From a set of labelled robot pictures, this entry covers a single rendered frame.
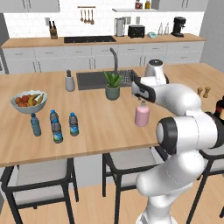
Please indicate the black hob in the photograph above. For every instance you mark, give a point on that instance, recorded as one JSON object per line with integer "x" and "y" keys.
{"x": 89, "y": 39}

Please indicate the hanging wooden spoon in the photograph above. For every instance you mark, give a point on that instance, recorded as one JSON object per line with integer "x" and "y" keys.
{"x": 82, "y": 15}
{"x": 92, "y": 17}
{"x": 86, "y": 16}

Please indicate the black stool grey seat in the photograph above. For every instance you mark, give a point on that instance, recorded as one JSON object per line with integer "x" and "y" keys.
{"x": 214, "y": 163}
{"x": 131, "y": 163}
{"x": 35, "y": 180}

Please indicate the black coffee machine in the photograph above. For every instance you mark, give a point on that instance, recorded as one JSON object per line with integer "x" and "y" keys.
{"x": 178, "y": 26}

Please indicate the red apple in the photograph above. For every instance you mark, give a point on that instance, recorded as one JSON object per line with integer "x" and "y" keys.
{"x": 25, "y": 98}

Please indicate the orange fruit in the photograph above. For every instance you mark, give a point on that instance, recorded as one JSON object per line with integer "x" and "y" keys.
{"x": 18, "y": 100}

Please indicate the white fruit bowl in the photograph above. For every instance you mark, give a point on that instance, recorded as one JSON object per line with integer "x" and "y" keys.
{"x": 28, "y": 108}

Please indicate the small dark jar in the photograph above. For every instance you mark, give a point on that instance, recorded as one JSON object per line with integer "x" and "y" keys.
{"x": 141, "y": 5}

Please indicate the dark sink basin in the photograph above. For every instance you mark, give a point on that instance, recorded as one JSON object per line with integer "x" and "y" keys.
{"x": 90, "y": 80}

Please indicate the steel kettle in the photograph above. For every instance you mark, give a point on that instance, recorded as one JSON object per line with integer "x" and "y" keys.
{"x": 119, "y": 26}

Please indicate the pink bottle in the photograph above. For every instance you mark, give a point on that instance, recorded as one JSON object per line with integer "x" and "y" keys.
{"x": 142, "y": 115}

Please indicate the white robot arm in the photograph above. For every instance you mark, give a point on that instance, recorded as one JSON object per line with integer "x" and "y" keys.
{"x": 180, "y": 134}

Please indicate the white wall shelf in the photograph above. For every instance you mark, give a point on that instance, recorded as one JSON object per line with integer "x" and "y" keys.
{"x": 134, "y": 10}

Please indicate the red jar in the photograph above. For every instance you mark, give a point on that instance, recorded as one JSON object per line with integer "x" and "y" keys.
{"x": 137, "y": 4}

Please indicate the grey base cupboards run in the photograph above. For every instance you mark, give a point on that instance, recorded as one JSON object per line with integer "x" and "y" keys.
{"x": 96, "y": 57}

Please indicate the blue plastic water bottle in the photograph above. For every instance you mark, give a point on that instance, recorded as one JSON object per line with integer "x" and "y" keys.
{"x": 36, "y": 125}
{"x": 73, "y": 124}
{"x": 53, "y": 116}
{"x": 57, "y": 132}

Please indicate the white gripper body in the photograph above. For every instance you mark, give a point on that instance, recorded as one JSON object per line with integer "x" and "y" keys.
{"x": 135, "y": 89}

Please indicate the white wall socket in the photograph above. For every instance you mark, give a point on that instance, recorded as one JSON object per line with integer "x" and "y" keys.
{"x": 137, "y": 20}
{"x": 47, "y": 21}

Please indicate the small teal scale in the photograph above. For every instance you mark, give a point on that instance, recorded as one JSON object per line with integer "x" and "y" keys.
{"x": 151, "y": 35}

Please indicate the grey-green plant pot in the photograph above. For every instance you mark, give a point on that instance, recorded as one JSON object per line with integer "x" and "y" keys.
{"x": 112, "y": 92}

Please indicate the dark glass bottle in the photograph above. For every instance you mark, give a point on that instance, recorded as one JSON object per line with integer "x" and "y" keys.
{"x": 220, "y": 109}

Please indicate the grey wall cupboards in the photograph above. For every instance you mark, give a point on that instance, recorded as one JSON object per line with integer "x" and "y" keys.
{"x": 29, "y": 5}
{"x": 183, "y": 5}

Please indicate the wooden utensil rail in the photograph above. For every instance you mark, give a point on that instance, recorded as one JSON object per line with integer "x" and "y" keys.
{"x": 86, "y": 7}

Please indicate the black toaster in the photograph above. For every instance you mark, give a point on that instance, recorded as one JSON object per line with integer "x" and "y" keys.
{"x": 136, "y": 31}

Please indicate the wooden salt shaker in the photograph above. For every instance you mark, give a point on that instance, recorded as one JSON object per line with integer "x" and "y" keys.
{"x": 199, "y": 92}

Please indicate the wooden pepper shaker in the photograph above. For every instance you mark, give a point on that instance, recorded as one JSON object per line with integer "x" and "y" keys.
{"x": 206, "y": 92}

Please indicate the grey curved tap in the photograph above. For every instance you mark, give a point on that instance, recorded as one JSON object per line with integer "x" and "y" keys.
{"x": 115, "y": 62}

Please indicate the yellow jar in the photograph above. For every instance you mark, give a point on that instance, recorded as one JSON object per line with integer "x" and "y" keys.
{"x": 148, "y": 4}

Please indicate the green leafy plant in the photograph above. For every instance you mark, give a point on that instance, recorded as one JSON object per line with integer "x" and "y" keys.
{"x": 113, "y": 78}

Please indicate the grey soap dispenser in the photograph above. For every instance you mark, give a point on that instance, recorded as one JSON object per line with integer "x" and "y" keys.
{"x": 69, "y": 82}

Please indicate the yellow banana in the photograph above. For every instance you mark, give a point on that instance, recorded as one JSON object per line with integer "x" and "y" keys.
{"x": 32, "y": 98}

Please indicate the grey tall appliance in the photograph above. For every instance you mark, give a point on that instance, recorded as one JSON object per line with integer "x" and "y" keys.
{"x": 3, "y": 46}

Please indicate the wooden knife block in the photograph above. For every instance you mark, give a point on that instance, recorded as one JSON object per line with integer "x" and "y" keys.
{"x": 53, "y": 31}

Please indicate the dark dish rack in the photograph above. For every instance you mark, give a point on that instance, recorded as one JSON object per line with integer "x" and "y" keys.
{"x": 127, "y": 76}

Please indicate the clear glass bottle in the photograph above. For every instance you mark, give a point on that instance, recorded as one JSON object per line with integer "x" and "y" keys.
{"x": 166, "y": 29}
{"x": 160, "y": 29}

